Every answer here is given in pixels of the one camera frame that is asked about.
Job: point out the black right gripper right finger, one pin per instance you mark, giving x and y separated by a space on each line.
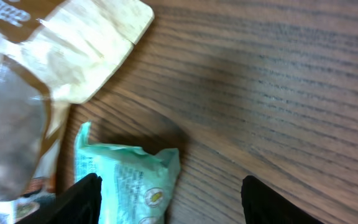
263 205

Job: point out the beige Pantree snack pouch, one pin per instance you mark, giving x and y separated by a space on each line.
53 54

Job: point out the teal snack packet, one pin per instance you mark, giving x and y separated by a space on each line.
136 186

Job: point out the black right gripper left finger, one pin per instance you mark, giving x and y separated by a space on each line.
80 204

